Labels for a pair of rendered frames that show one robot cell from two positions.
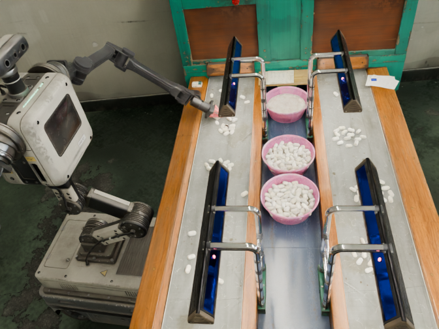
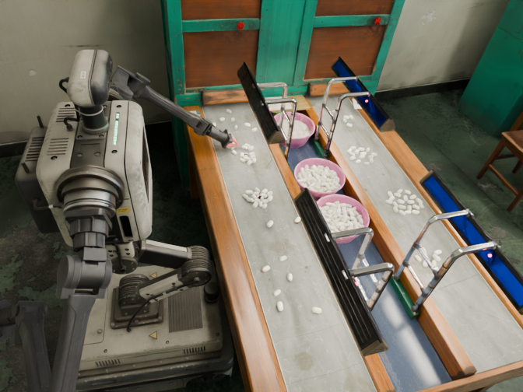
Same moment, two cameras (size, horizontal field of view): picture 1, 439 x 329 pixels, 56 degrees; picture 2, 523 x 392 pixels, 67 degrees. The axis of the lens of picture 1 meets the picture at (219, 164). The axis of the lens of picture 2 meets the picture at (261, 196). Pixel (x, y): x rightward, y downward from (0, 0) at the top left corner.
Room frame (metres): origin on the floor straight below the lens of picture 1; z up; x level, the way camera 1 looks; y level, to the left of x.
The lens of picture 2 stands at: (0.32, 0.72, 2.15)
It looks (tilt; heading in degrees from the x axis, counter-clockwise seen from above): 46 degrees down; 327
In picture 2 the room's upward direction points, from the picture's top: 7 degrees clockwise
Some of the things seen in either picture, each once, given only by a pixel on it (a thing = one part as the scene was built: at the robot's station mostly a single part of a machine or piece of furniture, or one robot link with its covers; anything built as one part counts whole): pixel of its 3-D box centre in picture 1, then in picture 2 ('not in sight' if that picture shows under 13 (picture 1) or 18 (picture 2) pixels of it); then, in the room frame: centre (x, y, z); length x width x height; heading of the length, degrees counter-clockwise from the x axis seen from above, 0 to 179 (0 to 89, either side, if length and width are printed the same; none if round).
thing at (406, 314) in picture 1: (381, 232); (475, 232); (0.73, -0.48, 1.08); 0.62 x 0.08 x 0.07; 168
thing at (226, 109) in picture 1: (230, 72); (258, 99); (1.79, -0.13, 1.08); 0.62 x 0.08 x 0.07; 168
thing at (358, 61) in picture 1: (342, 62); (330, 88); (2.09, -0.83, 0.83); 0.30 x 0.06 x 0.07; 78
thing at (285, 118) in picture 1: (286, 106); (291, 131); (1.90, -0.44, 0.72); 0.27 x 0.27 x 0.10
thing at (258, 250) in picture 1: (238, 260); (345, 285); (0.82, -0.01, 0.90); 0.20 x 0.19 x 0.45; 168
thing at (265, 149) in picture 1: (288, 158); (317, 181); (1.47, -0.35, 0.72); 0.27 x 0.27 x 0.10
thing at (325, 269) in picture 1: (349, 262); (438, 264); (0.74, -0.40, 0.90); 0.20 x 0.19 x 0.45; 168
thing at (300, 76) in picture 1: (285, 78); (282, 103); (2.11, -0.49, 0.77); 0.33 x 0.15 x 0.01; 78
